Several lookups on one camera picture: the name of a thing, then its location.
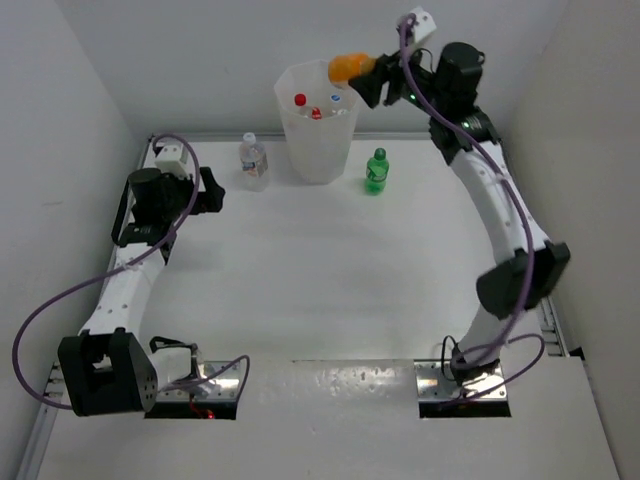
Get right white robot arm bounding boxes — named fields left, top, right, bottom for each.
left=329, top=42, right=571, bottom=384

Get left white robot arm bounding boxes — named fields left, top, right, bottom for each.
left=58, top=167, right=225, bottom=416

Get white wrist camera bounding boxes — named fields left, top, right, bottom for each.
left=397, top=6, right=437, bottom=47
left=154, top=143, right=189, bottom=179

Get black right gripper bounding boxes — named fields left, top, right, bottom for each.
left=350, top=40, right=446, bottom=116

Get tall red-cap red-label bottle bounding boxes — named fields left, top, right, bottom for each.
left=294, top=93, right=307, bottom=107

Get orange juice bottle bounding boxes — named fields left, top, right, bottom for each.
left=327, top=52, right=377, bottom=88

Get metal base plate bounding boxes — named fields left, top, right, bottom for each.
left=159, top=361, right=245, bottom=402
left=414, top=360, right=508, bottom=403

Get white plastic bin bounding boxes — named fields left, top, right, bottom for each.
left=274, top=60, right=360, bottom=184

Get white-cap clear labelled bottle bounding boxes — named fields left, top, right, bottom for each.
left=239, top=132, right=269, bottom=192

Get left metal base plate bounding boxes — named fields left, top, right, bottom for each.
left=159, top=361, right=245, bottom=402

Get green soda bottle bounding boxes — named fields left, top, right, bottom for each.
left=365, top=148, right=389, bottom=195

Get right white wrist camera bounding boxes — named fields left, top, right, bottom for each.
left=397, top=6, right=437, bottom=47

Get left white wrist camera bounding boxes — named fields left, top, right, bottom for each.
left=154, top=143, right=189, bottom=179

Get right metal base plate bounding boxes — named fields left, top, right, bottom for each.
left=414, top=360, right=508, bottom=403

